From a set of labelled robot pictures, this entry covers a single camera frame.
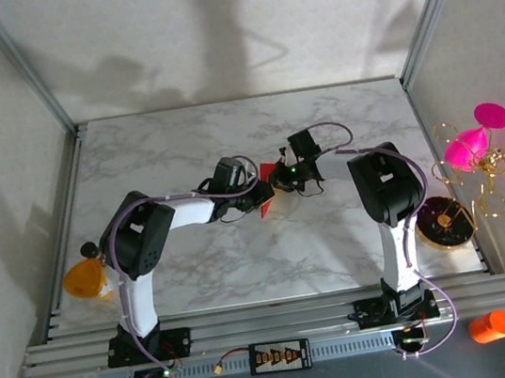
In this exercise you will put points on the red paper sheet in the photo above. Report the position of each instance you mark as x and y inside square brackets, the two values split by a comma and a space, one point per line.
[269, 171]

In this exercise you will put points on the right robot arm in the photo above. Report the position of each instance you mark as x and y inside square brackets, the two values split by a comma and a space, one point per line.
[385, 183]

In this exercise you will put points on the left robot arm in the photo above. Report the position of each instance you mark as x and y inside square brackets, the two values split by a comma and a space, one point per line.
[138, 301]

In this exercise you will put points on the black round gold-rimmed dish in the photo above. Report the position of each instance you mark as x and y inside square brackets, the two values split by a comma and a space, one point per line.
[448, 228]

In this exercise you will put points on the black power distribution board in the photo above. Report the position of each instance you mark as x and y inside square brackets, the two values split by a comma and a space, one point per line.
[280, 356]

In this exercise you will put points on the small dark capped bottle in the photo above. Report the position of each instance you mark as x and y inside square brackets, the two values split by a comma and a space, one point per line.
[89, 249]

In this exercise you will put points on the orange plastic bottle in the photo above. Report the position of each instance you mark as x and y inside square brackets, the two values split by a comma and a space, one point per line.
[83, 281]

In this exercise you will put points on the small black controller board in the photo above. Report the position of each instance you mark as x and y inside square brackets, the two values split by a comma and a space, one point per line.
[410, 336]
[150, 377]

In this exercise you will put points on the orange plastic cylinder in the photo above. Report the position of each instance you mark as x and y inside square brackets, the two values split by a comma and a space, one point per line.
[492, 326]

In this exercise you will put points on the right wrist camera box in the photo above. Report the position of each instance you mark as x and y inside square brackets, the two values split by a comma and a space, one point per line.
[304, 145]

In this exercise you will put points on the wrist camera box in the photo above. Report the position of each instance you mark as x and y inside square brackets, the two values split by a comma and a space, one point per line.
[304, 145]
[228, 171]

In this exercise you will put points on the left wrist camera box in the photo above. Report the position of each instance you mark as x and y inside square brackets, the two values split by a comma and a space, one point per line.
[228, 171]

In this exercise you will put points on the aluminium rail beams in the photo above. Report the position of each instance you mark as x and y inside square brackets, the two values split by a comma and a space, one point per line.
[272, 324]

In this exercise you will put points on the aluminium side rail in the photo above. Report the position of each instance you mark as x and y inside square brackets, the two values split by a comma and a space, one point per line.
[66, 202]
[423, 125]

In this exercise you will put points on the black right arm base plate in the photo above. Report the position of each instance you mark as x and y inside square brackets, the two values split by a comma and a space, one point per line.
[371, 314]

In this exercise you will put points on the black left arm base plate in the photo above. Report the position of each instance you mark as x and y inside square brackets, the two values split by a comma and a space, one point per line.
[180, 342]

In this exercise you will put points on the aluminium frame post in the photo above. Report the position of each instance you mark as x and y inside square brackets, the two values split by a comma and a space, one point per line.
[24, 66]
[433, 5]

